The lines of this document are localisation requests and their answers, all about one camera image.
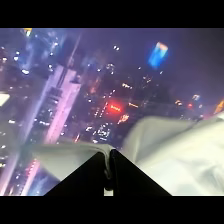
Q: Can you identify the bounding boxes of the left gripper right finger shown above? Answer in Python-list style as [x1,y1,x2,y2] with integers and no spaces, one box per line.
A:
[109,148,172,197]

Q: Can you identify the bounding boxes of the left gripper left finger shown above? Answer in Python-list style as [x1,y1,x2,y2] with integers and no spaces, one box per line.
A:
[44,151,109,197]

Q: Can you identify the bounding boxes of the light blue shirt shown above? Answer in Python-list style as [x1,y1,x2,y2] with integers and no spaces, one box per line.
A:
[31,111,224,197]

